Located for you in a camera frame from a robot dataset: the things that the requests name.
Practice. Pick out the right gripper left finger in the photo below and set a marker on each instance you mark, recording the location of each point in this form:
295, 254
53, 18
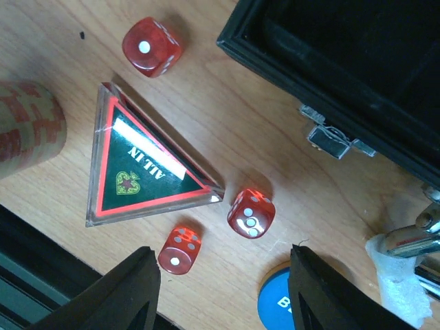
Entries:
125, 298

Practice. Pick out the blue small blind button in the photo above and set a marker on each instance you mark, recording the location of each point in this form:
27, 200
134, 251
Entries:
273, 303

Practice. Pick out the red die upper left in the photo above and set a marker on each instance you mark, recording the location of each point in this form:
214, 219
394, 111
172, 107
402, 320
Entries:
151, 47

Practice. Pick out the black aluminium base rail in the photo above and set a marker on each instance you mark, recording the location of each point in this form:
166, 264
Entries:
37, 275

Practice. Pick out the red poker chip stack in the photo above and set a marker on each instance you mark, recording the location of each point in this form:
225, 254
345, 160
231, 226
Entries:
33, 126

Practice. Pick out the red die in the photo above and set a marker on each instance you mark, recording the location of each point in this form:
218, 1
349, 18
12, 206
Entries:
180, 250
251, 214
151, 47

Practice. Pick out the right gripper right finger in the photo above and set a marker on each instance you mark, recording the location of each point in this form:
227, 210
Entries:
321, 298

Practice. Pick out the red die right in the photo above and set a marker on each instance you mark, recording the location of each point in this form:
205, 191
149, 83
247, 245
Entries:
251, 214

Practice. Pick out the black poker set case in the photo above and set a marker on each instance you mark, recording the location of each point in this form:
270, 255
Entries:
367, 75

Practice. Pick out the triangular all in button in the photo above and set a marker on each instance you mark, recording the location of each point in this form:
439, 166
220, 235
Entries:
140, 165

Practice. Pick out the red die lower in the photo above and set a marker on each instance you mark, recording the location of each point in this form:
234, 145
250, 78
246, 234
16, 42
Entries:
180, 250

